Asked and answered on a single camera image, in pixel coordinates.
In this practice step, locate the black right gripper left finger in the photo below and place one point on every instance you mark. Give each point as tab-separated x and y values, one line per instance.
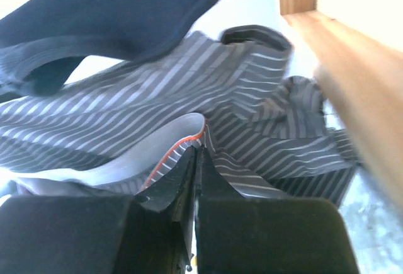
147	233

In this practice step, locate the navy underwear beige waistband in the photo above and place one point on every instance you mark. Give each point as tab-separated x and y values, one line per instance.
44	41

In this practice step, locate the wooden hanging rack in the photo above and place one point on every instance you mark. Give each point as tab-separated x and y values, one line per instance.
359	46

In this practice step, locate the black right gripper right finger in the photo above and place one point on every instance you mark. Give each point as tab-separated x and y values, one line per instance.
235	234

